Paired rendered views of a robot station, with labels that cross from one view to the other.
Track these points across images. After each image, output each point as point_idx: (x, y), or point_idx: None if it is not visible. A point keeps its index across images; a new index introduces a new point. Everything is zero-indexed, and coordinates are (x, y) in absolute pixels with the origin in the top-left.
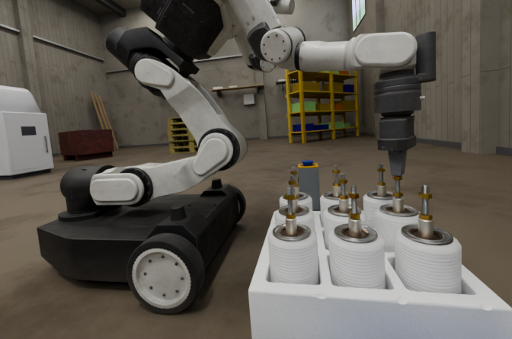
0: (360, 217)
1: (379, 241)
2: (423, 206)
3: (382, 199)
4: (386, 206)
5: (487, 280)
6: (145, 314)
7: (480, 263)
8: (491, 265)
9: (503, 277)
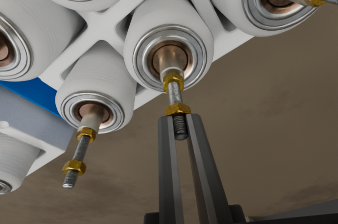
0: (74, 7)
1: (15, 80)
2: (76, 149)
3: (242, 3)
4: (173, 38)
5: (265, 55)
6: None
7: (301, 48)
8: (299, 56)
9: (276, 64)
